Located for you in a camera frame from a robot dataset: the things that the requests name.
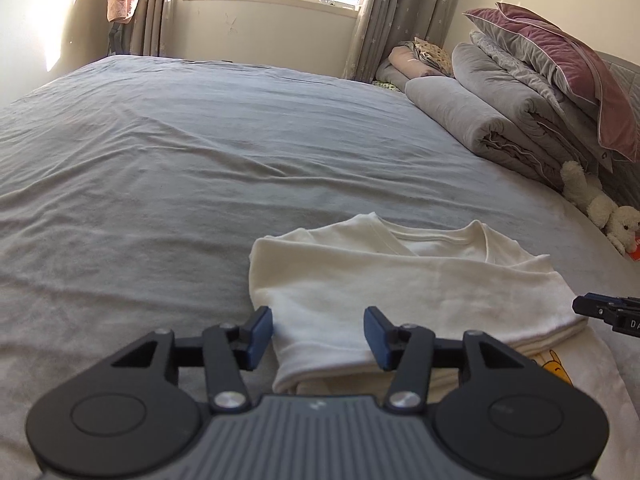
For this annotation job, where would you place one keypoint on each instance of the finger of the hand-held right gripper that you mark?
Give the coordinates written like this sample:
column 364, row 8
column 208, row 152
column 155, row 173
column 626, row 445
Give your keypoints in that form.
column 595, row 307

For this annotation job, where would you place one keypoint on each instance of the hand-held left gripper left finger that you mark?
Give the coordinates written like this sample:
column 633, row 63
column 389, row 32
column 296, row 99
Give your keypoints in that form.
column 260, row 335

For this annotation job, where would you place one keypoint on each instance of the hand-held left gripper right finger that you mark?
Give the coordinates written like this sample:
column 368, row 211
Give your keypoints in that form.
column 377, row 335

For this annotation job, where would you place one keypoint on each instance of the cream sweatshirt with orange print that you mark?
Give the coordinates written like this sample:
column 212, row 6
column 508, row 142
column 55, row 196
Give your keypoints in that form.
column 590, row 360

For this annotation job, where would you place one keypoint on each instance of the cream long-sleeved shirt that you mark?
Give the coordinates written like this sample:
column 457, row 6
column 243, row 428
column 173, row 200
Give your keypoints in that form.
column 400, row 285

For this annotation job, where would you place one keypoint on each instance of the cream plush toy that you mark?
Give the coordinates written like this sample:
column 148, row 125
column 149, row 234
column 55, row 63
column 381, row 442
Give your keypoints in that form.
column 600, row 205

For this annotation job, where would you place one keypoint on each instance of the grey quilted headboard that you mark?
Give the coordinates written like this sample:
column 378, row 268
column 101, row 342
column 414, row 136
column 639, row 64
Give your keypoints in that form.
column 622, row 67

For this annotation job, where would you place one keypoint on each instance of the pink and grey pillow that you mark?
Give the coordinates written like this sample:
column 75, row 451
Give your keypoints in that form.
column 575, row 60
column 492, row 22

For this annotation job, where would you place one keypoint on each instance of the green patterned cloth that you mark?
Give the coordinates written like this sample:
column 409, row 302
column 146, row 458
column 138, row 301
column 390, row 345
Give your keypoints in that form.
column 387, row 84

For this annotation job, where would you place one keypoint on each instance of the grey lace blanket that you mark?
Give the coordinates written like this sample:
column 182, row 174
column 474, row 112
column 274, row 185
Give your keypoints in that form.
column 500, row 47

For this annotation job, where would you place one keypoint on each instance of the folded pink garment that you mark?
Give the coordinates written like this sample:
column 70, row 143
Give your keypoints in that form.
column 410, row 60

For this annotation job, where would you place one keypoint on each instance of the folded floral cloth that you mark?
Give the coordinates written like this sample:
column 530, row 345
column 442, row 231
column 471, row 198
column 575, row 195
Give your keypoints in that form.
column 435, row 52

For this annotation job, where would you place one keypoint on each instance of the grey starred curtain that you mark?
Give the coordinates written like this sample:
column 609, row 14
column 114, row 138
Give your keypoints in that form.
column 400, row 20
column 150, row 10

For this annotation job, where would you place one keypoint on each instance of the dark hanging bag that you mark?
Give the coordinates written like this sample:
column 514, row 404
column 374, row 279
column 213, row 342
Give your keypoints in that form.
column 115, row 40

